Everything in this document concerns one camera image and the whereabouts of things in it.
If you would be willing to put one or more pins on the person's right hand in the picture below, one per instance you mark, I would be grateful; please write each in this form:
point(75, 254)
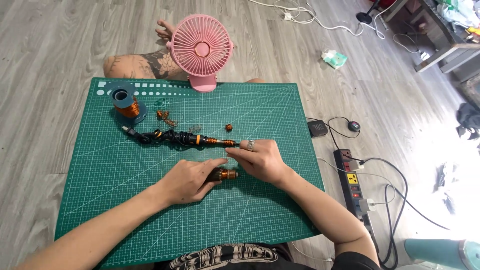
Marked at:
point(264, 161)

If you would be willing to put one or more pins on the person's left hand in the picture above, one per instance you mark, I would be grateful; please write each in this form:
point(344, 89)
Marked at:
point(185, 183)

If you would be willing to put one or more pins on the black tool with copper coil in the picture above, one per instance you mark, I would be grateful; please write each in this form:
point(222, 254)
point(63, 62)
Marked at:
point(227, 174)

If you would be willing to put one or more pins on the black orange soldering iron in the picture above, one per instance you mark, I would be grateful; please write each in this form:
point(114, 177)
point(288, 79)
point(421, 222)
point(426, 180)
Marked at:
point(176, 137)

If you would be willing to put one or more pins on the small copper coil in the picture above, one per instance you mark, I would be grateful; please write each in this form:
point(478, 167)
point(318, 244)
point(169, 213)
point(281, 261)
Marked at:
point(229, 128)

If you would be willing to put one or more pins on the green cutting mat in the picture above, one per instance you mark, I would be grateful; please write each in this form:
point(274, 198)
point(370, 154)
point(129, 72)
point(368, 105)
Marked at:
point(157, 225)

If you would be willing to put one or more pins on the small black box device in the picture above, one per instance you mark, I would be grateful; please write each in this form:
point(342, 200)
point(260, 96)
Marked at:
point(318, 128)

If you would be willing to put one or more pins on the person's black printed shirt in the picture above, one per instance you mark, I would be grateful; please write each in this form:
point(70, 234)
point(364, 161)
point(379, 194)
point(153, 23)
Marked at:
point(225, 258)

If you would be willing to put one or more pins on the black power strip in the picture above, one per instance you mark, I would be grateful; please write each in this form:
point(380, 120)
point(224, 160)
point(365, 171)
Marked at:
point(350, 183)

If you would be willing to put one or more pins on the white plug adapter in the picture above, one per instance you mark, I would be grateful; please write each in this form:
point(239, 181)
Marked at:
point(355, 165)

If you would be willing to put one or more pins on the white phone charger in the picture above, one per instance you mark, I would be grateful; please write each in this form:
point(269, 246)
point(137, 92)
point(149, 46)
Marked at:
point(367, 205)

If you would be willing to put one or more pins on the green white tissue packet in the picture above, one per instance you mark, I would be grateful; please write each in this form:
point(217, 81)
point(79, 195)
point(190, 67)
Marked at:
point(333, 59)

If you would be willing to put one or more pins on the person's tattooed leg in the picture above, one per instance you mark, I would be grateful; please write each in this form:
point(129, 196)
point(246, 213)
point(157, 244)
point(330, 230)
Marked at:
point(146, 65)

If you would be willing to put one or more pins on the pink clip fan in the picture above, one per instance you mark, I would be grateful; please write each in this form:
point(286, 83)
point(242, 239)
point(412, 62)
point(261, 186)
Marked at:
point(200, 48)

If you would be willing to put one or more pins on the person's bare foot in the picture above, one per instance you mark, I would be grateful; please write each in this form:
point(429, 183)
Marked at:
point(165, 32)

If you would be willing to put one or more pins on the black stand base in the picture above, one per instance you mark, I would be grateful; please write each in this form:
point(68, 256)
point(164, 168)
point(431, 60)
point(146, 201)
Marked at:
point(363, 17)

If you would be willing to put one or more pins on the teal plastic object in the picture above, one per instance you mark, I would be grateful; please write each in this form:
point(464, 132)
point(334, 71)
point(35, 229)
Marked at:
point(435, 253)

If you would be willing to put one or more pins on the dark crumpled cloth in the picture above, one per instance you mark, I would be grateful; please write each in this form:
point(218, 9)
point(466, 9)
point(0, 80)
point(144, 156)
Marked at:
point(468, 118)

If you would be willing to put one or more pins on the cluttered wooden desk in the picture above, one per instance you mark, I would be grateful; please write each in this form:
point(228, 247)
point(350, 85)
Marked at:
point(446, 41)

